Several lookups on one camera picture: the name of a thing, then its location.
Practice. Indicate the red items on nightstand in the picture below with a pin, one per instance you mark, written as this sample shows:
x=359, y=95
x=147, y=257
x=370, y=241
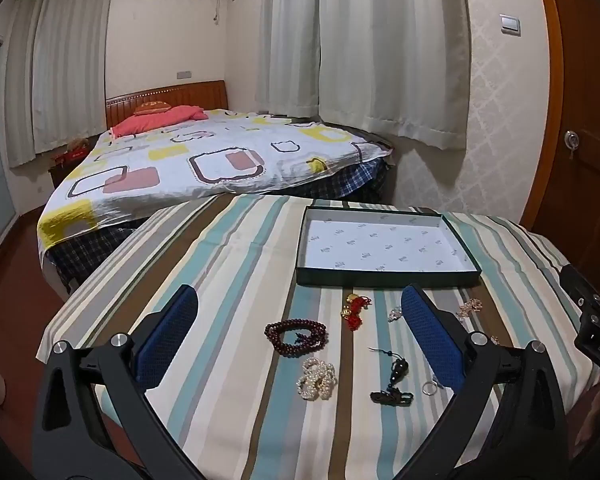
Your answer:
x=75, y=150

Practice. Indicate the red and gold cushion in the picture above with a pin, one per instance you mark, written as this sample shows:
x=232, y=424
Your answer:
x=152, y=108

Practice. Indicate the red tassel gold charm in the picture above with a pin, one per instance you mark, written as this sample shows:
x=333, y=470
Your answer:
x=354, y=312

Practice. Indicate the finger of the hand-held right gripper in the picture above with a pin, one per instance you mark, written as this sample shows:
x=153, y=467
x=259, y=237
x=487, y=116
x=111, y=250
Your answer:
x=577, y=285

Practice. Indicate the narrow white curtain panel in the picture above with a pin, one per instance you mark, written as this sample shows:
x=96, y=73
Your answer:
x=287, y=35

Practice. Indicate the green shallow cardboard box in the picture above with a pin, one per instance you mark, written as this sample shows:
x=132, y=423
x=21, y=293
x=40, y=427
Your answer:
x=380, y=245

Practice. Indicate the wide white curtain panel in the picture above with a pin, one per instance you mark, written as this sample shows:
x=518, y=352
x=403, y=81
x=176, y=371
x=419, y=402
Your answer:
x=390, y=45

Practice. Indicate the wall light switch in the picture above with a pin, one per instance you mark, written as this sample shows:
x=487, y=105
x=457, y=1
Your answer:
x=510, y=25

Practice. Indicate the striped tablecloth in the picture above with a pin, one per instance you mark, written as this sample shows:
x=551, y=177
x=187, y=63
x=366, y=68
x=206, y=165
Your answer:
x=230, y=270

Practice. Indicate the white window curtain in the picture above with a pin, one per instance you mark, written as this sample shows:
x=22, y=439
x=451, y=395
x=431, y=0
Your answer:
x=65, y=60

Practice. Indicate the patterned white bed sheet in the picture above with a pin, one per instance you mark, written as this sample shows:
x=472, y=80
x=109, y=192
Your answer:
x=205, y=160

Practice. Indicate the wooden headboard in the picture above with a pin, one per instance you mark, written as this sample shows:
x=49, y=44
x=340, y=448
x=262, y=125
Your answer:
x=180, y=94

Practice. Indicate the pink pillow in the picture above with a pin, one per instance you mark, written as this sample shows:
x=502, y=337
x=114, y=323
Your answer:
x=155, y=120

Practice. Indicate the wooden nightstand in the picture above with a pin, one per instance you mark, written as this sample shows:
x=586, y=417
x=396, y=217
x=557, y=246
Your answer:
x=60, y=175

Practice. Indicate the metal door lock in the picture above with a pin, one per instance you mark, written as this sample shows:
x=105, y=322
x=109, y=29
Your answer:
x=572, y=141

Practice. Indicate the wooden door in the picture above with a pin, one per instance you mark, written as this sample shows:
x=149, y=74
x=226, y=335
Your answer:
x=580, y=85

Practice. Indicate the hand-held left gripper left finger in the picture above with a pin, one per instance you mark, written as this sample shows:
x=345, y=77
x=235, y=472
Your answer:
x=170, y=330

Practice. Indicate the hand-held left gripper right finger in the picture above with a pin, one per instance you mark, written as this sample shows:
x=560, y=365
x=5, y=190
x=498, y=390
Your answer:
x=430, y=330

